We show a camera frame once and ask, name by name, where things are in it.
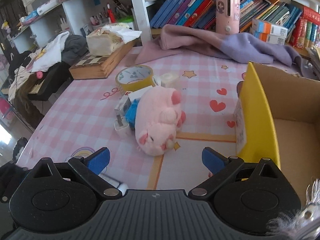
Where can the yellow cardboard box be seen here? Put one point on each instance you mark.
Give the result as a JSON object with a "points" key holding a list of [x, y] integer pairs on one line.
{"points": [[277, 116]]}

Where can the pink cylindrical dispenser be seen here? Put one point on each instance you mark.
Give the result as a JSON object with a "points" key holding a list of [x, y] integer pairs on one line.
{"points": [[227, 16]]}

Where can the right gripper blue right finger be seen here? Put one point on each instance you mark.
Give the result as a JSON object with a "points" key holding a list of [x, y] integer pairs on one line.
{"points": [[215, 162]]}

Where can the pink plush pig toy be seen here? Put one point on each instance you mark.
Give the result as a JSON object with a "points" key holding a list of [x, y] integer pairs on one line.
{"points": [[158, 118]]}

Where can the beige tissue pack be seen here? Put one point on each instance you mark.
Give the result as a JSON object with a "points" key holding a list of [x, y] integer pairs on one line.
{"points": [[110, 37]]}

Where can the yellow tape roll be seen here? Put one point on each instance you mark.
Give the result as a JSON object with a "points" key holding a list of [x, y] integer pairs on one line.
{"points": [[134, 78]]}

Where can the row of leaning books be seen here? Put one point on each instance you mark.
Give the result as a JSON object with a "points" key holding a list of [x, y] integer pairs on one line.
{"points": [[201, 14]]}

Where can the red dictionary books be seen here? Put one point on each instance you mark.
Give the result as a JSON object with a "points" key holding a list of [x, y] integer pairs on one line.
{"points": [[306, 31]]}

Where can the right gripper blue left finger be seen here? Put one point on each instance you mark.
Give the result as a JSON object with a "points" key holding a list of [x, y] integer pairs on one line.
{"points": [[87, 161]]}

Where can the blue small item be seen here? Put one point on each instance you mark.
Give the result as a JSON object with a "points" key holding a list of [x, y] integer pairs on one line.
{"points": [[130, 115]]}

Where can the wooden chess board box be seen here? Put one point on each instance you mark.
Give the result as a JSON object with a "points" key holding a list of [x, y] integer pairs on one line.
{"points": [[99, 67]]}

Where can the white power adapter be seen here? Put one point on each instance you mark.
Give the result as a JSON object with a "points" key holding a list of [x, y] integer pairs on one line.
{"points": [[122, 127]]}

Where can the white bookshelf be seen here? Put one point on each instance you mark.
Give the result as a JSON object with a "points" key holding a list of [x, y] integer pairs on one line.
{"points": [[82, 7]]}

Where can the white charger block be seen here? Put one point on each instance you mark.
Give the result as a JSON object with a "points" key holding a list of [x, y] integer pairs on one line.
{"points": [[136, 95]]}

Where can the small white red box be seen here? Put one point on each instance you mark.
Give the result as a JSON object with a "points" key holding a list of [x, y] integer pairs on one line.
{"points": [[123, 105]]}

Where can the pink purple cloth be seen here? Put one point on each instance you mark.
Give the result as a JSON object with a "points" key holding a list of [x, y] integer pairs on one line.
{"points": [[241, 47]]}

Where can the cream square bottle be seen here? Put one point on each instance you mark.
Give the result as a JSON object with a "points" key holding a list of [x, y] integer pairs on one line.
{"points": [[170, 80]]}

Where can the dark grey garment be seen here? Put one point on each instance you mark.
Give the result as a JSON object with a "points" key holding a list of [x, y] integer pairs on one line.
{"points": [[75, 48]]}

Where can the white t-shirt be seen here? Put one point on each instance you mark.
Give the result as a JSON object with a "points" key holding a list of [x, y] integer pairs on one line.
{"points": [[44, 58]]}

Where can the orange white medicine box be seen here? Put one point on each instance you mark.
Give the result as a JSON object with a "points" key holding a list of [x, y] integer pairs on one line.
{"points": [[268, 32]]}

